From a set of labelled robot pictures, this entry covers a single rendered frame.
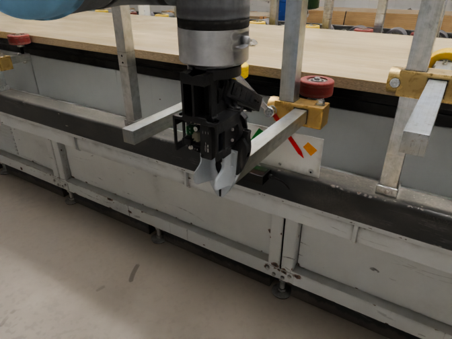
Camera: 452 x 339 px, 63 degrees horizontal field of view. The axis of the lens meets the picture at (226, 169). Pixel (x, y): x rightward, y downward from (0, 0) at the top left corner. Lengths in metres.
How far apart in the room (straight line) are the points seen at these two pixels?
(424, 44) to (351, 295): 0.88
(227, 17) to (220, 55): 0.04
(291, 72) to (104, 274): 1.20
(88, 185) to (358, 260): 1.34
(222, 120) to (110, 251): 1.39
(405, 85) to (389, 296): 0.80
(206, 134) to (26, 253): 1.55
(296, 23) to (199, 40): 0.40
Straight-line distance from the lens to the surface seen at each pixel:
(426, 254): 0.98
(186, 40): 0.47
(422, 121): 0.55
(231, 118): 0.49
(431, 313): 1.40
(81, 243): 1.90
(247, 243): 1.49
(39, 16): 0.37
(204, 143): 0.49
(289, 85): 0.86
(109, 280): 1.67
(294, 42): 0.84
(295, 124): 0.79
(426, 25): 0.78
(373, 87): 0.98
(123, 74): 1.16
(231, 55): 0.46
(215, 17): 0.45
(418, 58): 0.78
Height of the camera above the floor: 1.14
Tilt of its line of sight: 28 degrees down
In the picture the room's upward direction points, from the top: straight up
